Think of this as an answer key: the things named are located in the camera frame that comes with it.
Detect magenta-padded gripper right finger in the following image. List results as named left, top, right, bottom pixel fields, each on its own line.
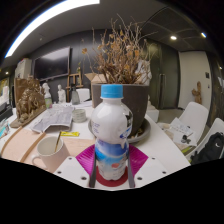
left=127, top=144, right=169, bottom=189

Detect crumpled grey paper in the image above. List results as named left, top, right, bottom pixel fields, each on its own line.
left=29, top=103, right=75, bottom=134

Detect black wall screen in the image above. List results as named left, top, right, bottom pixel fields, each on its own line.
left=33, top=46, right=72, bottom=82

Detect stack of papers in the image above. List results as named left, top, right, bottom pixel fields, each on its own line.
left=168, top=117, right=198, bottom=147

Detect grey pot with dried plant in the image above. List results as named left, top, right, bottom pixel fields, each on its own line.
left=81, top=14, right=158, bottom=137

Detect clear spray bottle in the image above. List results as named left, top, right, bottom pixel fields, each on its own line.
left=70, top=83, right=81, bottom=105

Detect small round white bowl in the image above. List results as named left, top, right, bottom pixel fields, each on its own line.
left=71, top=108, right=88, bottom=124

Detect wooden easel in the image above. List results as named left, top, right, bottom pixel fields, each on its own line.
left=65, top=67, right=84, bottom=103

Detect brown cardboard box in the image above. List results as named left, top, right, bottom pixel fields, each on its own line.
left=84, top=72, right=111, bottom=101

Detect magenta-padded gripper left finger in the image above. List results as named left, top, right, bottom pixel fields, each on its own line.
left=53, top=144, right=98, bottom=188

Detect long ceiling light strip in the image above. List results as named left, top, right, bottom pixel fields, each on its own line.
left=4, top=0, right=101, bottom=59

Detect ceiling spot lights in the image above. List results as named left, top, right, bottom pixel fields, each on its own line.
left=169, top=31, right=208, bottom=42

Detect yellow flat packet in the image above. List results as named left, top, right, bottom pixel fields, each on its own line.
left=59, top=131, right=80, bottom=138

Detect black backpack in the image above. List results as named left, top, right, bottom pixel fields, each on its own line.
left=190, top=131, right=224, bottom=165

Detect blue-capped clear water bottle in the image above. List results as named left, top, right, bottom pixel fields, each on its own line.
left=90, top=83, right=134, bottom=182

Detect teal printed booklet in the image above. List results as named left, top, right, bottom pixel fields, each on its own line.
left=0, top=118, right=10, bottom=139

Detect wooden figure sculpture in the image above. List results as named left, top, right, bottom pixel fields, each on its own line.
left=191, top=80, right=203, bottom=105

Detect gold spoon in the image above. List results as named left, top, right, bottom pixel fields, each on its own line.
left=54, top=130, right=63, bottom=154

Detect white ceramic mug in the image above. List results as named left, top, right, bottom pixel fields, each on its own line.
left=31, top=135, right=71, bottom=174

